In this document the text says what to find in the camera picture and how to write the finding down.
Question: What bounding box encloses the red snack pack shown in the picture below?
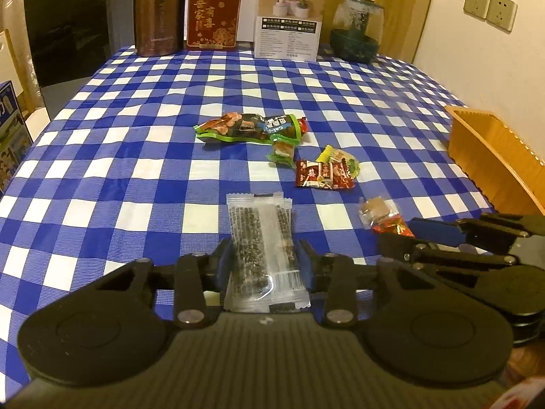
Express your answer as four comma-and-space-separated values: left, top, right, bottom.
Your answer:
371, 214, 414, 237

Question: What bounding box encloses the small red candy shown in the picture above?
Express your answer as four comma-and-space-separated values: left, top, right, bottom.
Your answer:
297, 117, 309, 135

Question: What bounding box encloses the blue white checkered tablecloth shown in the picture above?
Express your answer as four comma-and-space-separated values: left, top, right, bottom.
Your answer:
1, 48, 491, 398

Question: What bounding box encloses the green black sausage snack pack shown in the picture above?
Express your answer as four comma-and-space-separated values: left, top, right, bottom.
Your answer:
194, 112, 305, 145

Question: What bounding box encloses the white product box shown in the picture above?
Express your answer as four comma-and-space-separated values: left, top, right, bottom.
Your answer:
254, 0, 325, 61

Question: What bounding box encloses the black appliance cabinet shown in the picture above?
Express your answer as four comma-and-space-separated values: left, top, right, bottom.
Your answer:
24, 0, 134, 88

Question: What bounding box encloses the double wall socket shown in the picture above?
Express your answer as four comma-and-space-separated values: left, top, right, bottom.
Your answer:
463, 0, 518, 32

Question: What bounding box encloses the orange plastic tray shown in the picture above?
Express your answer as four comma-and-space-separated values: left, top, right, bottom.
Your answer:
445, 105, 544, 215

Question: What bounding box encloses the clear sesame bar packet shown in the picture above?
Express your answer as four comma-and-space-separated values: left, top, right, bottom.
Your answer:
224, 192, 310, 314

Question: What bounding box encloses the clear brown candy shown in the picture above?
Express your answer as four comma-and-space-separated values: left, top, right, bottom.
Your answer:
358, 197, 399, 229

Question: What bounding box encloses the small green candy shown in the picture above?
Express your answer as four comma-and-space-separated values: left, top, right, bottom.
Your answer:
267, 139, 295, 168

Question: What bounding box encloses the red chinese gift tin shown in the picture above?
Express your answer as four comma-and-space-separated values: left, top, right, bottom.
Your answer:
186, 0, 241, 51

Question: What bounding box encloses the person's hand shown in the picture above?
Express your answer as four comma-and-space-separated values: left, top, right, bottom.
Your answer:
489, 339, 545, 409

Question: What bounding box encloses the glass jar with green base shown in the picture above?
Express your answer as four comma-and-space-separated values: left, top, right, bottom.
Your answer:
330, 0, 384, 64

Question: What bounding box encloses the brown metal canister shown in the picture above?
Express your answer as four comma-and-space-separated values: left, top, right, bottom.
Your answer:
133, 0, 186, 57

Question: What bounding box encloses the dark red snack packet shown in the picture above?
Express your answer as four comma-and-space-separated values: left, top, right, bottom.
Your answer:
296, 160, 355, 190

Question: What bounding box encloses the yellow green snack packet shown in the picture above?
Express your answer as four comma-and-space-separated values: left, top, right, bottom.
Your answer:
317, 145, 360, 179

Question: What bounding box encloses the blue milk carton box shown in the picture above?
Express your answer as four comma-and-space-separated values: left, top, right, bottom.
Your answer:
0, 80, 32, 195

